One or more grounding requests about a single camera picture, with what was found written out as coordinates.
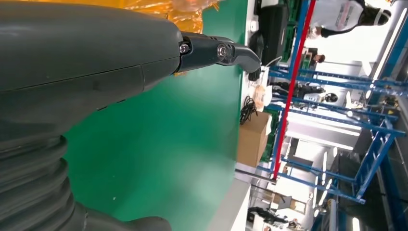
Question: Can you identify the yellow taped cardboard mat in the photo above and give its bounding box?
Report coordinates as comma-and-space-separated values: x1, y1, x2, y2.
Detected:
19, 0, 222, 34

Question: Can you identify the white desk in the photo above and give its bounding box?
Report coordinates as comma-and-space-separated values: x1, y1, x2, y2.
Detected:
236, 0, 289, 169

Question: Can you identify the clear plastic bag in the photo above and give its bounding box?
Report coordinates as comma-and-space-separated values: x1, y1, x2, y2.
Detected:
253, 83, 274, 112

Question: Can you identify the brown cardboard box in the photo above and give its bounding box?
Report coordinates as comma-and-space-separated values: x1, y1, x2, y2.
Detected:
237, 111, 273, 168

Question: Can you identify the black case with yellow stripe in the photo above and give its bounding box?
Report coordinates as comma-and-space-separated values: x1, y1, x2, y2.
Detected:
257, 3, 290, 66

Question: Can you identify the white cabinet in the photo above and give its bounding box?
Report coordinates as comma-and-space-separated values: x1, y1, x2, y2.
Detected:
205, 178, 253, 231

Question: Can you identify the red vertical pole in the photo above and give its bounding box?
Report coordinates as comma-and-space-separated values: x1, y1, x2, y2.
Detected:
272, 0, 317, 181

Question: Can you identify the person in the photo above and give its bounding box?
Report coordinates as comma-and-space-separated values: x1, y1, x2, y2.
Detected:
307, 48, 326, 66
308, 0, 392, 39

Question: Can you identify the coiled black cable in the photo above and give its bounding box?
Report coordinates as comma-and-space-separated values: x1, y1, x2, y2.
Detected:
239, 95, 258, 126

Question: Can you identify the white charger cable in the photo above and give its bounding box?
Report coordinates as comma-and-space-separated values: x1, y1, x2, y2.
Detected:
259, 55, 284, 77

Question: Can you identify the blue cart frame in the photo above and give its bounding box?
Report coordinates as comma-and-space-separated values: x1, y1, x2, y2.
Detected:
256, 0, 408, 231

